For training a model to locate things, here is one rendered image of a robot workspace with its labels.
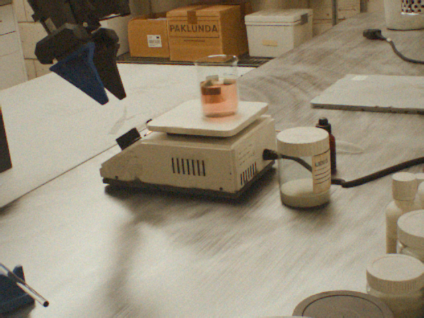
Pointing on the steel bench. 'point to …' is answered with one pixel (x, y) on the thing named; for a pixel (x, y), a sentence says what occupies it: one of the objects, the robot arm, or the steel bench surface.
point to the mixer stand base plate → (373, 94)
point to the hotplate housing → (196, 161)
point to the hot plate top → (190, 127)
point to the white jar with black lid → (342, 305)
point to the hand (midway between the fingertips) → (101, 78)
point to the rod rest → (12, 291)
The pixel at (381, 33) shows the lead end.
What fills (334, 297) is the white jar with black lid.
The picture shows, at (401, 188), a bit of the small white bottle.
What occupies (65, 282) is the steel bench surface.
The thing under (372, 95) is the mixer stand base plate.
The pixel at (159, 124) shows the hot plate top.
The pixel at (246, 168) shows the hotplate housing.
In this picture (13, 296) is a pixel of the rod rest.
